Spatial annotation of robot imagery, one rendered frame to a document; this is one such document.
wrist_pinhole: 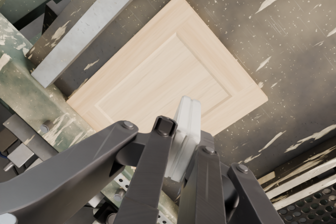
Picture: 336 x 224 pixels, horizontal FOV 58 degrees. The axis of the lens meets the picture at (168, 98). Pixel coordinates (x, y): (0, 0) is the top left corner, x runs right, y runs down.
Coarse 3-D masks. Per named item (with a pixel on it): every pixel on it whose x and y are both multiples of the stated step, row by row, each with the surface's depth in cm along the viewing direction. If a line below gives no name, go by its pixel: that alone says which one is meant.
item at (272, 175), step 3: (273, 171) 78; (267, 174) 79; (270, 174) 78; (273, 174) 77; (261, 177) 80; (264, 177) 79; (267, 177) 78; (270, 177) 77; (273, 177) 76; (258, 180) 80; (261, 180) 79; (264, 180) 78; (267, 180) 77; (261, 183) 78
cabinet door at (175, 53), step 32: (160, 32) 68; (192, 32) 66; (128, 64) 72; (160, 64) 71; (192, 64) 70; (224, 64) 68; (96, 96) 78; (128, 96) 76; (160, 96) 75; (192, 96) 73; (224, 96) 71; (256, 96) 69; (96, 128) 82; (224, 128) 75
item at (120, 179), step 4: (116, 176) 83; (120, 176) 82; (124, 176) 83; (116, 180) 83; (120, 180) 83; (124, 180) 83; (128, 180) 83; (120, 184) 84; (124, 184) 83; (128, 184) 83; (124, 188) 84; (160, 212) 85; (160, 216) 86; (164, 216) 85; (160, 220) 86; (164, 220) 86; (168, 220) 86
